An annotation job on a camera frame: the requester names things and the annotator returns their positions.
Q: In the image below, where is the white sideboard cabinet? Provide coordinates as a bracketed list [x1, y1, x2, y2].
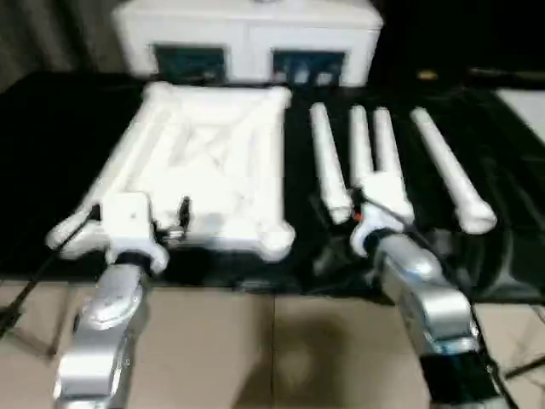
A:
[111, 0, 383, 89]

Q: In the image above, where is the white plastic table top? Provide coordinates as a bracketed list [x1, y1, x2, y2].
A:
[46, 80, 297, 263]

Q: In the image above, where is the grey curtain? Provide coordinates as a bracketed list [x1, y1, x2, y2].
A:
[0, 0, 129, 86]

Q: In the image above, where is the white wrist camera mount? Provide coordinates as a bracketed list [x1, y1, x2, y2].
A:
[100, 192, 170, 274]
[349, 172, 405, 256]

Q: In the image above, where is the white plastic table leg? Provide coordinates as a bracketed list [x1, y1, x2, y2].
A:
[309, 103, 354, 225]
[347, 105, 376, 188]
[409, 108, 498, 234]
[372, 107, 416, 222]

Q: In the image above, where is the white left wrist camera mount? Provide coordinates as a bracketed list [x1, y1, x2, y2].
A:
[100, 192, 170, 274]

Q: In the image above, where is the black work mat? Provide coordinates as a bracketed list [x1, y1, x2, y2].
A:
[0, 70, 545, 303]

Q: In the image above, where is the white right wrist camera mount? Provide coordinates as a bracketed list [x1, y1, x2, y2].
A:
[349, 172, 405, 256]

